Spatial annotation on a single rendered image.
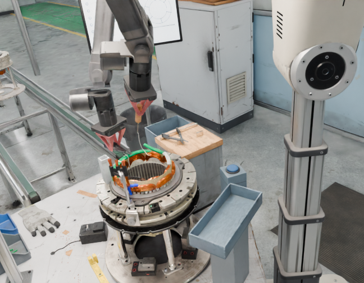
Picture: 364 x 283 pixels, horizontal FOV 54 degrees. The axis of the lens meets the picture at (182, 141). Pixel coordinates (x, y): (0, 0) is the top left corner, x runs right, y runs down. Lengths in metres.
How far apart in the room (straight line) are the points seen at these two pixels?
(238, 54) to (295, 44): 2.58
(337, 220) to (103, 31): 2.02
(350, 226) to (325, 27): 1.88
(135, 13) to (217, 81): 2.64
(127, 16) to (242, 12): 2.70
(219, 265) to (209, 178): 0.41
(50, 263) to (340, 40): 1.18
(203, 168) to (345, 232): 1.40
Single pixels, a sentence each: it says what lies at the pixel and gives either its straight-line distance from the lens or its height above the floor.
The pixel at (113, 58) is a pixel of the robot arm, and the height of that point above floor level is 1.51.
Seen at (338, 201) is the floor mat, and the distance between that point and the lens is 2.80.
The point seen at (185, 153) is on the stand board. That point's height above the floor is 1.06.
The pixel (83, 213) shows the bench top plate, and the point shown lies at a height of 0.78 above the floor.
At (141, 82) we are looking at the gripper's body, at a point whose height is 1.44.
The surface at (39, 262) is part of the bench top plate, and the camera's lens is 1.48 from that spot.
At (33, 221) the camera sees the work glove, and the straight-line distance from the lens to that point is 1.63.
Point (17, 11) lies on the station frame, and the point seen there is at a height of 1.33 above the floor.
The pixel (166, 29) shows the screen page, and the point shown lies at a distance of 2.09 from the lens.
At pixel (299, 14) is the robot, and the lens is 0.88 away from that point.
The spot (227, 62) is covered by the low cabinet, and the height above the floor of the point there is 0.70.
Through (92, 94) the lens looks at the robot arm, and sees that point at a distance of 1.12.
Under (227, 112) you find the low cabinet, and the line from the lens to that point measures 3.57.
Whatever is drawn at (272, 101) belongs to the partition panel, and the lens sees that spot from 3.81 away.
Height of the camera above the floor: 1.75
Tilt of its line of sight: 30 degrees down
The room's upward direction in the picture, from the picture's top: 7 degrees counter-clockwise
